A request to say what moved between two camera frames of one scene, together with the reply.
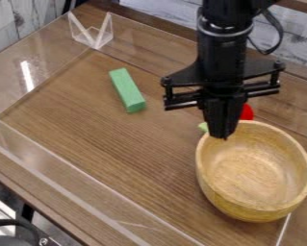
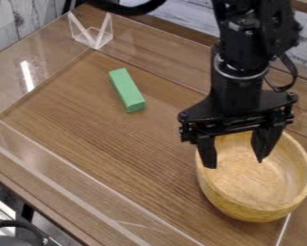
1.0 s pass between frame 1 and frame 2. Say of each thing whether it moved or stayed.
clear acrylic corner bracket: stayed
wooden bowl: stayed
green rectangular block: stayed
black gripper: moved
